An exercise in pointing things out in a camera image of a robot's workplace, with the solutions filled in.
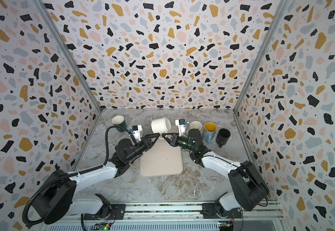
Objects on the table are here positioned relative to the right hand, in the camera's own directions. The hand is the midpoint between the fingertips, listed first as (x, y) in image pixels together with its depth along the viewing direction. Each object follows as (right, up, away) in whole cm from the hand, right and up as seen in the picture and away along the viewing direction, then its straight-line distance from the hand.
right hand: (163, 136), depth 76 cm
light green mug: (+21, +6, +24) cm, 32 cm away
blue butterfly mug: (+29, +3, +21) cm, 36 cm away
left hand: (-1, 0, -1) cm, 2 cm away
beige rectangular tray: (-2, -16, +16) cm, 23 cm away
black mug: (+38, -3, +19) cm, 43 cm away
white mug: (-1, +6, -1) cm, 6 cm away
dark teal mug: (-34, +8, +27) cm, 44 cm away
